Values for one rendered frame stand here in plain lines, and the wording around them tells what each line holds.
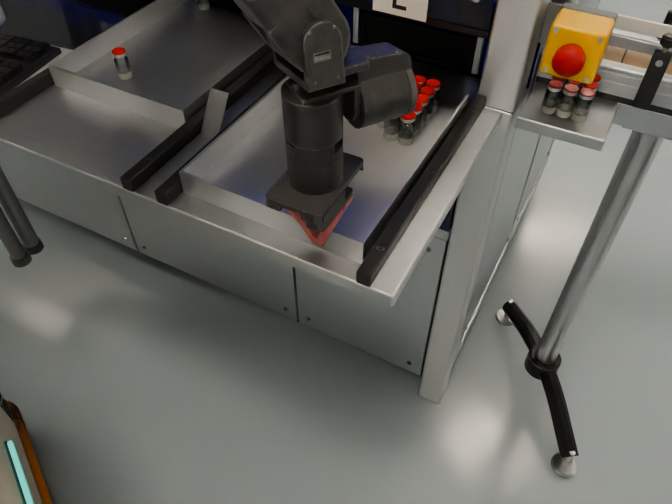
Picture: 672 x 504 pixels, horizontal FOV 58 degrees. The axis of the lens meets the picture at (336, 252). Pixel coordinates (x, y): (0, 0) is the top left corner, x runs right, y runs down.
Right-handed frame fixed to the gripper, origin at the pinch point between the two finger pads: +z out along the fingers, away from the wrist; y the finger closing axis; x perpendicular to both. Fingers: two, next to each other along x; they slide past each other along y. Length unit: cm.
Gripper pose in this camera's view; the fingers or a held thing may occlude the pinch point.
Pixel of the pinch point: (318, 238)
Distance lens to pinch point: 69.1
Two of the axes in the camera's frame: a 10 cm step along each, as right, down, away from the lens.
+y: 4.7, -6.5, 6.0
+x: -8.8, -3.4, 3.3
